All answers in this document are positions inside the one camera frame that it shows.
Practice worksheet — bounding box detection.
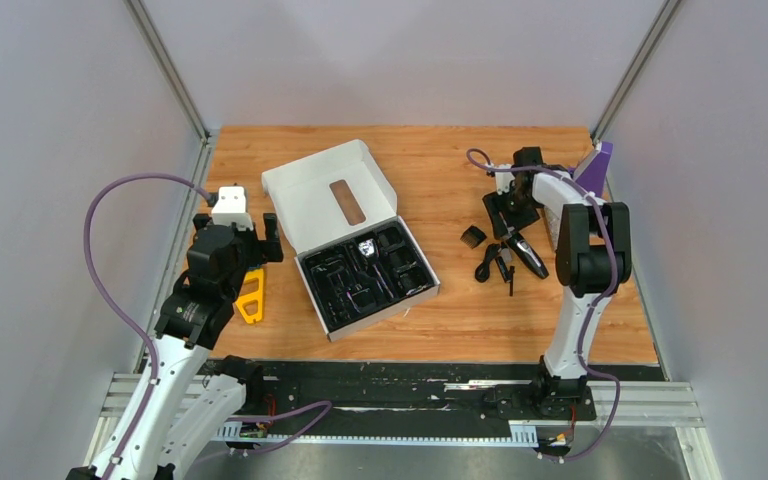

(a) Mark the purple wedge stand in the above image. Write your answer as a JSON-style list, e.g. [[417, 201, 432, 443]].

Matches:
[[571, 141, 614, 197]]

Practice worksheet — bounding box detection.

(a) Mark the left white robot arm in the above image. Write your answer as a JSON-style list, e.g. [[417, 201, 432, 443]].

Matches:
[[67, 213, 283, 479]]

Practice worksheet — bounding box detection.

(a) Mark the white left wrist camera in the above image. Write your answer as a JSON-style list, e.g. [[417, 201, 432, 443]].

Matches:
[[210, 185, 254, 231]]

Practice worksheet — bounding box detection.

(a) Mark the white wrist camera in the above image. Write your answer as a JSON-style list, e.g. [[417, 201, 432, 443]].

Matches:
[[493, 164, 515, 195], [210, 185, 254, 231]]

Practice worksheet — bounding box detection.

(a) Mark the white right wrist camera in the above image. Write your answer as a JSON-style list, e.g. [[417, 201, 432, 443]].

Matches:
[[493, 164, 515, 195]]

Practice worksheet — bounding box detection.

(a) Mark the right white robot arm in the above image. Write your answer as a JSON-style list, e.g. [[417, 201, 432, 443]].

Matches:
[[466, 147, 632, 418]]

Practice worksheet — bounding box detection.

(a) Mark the black clipper guard comb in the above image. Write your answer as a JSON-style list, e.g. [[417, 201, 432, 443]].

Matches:
[[460, 225, 487, 249]]

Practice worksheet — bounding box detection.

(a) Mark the silver trimmer head in tray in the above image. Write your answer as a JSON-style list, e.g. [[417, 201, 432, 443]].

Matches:
[[358, 239, 378, 259]]

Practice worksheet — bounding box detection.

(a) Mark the glittery silver cylinder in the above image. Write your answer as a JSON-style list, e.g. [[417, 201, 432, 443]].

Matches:
[[543, 209, 561, 251]]

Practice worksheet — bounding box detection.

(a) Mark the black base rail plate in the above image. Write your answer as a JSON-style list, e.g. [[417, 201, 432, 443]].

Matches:
[[195, 358, 667, 442]]

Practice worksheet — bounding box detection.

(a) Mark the black silver hair clipper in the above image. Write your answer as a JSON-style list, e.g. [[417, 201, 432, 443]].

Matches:
[[505, 232, 549, 279]]

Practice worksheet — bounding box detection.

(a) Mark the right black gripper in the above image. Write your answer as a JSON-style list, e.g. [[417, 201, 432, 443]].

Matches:
[[483, 185, 538, 240]]

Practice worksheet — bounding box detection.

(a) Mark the black cleaning brush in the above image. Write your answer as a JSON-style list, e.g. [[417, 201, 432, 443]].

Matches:
[[503, 266, 515, 297]]

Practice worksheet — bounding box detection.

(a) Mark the yellow plastic triangle toy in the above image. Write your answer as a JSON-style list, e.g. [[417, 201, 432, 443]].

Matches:
[[234, 268, 265, 325]]

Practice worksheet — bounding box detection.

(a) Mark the white box with black tray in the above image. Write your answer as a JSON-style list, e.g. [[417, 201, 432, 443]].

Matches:
[[261, 139, 441, 342]]

